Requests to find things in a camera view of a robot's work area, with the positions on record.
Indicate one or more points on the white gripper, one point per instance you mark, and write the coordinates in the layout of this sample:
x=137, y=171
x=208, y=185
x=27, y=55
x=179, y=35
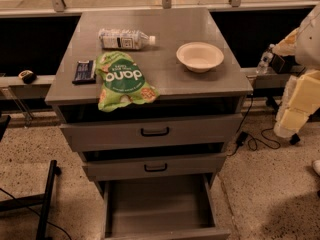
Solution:
x=309, y=47

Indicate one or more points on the green rice chip bag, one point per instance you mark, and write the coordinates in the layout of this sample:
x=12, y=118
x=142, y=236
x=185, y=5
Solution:
x=123, y=83

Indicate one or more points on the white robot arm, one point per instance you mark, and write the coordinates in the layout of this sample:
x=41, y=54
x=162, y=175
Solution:
x=307, y=53

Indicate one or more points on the grey middle drawer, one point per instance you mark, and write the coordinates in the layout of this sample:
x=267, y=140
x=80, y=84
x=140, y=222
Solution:
x=154, y=167

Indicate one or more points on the grey drawer cabinet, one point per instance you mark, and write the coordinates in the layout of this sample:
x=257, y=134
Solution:
x=182, y=93

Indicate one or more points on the grey top drawer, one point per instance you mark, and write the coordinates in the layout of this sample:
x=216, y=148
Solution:
x=97, y=136

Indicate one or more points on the grey open bottom drawer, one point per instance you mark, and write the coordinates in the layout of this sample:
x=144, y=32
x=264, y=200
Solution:
x=160, y=208

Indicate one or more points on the black box on ledge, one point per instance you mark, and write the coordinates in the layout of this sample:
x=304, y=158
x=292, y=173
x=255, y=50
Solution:
x=282, y=64

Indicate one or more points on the small background water bottle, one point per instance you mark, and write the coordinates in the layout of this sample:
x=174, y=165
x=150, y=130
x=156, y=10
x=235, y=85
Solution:
x=265, y=60

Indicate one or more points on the white paper bowl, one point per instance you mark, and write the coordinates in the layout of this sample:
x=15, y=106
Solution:
x=199, y=57

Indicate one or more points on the white shoe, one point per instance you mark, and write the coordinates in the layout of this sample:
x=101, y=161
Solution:
x=316, y=166

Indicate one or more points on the clear plastic water bottle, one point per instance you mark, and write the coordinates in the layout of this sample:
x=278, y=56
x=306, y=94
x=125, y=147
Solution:
x=125, y=39

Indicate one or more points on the dark blue snack bar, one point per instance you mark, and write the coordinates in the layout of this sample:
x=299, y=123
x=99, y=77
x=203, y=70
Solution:
x=85, y=73

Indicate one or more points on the black yellow tape measure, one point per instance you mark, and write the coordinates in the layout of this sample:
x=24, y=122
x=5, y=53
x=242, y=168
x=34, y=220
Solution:
x=27, y=76

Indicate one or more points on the black chair frame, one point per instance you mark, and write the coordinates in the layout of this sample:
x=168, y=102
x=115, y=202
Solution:
x=44, y=200

